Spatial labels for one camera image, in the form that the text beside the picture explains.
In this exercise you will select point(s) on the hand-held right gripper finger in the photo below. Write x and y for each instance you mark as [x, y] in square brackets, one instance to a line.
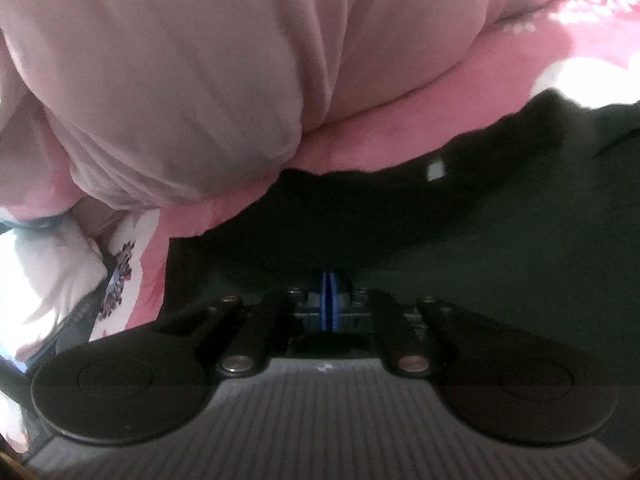
[325, 305]
[334, 305]

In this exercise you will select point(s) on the black shirt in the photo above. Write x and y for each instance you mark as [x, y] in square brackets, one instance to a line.
[450, 220]

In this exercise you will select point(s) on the dark grey cloth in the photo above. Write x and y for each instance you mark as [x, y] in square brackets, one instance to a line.
[75, 325]

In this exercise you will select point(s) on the pink patterned quilt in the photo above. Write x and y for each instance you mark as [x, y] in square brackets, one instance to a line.
[200, 60]

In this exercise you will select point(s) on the white pillow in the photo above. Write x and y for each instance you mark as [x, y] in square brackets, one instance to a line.
[45, 280]

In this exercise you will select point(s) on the pink floral bed sheet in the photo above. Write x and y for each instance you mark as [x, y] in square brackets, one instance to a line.
[590, 50]

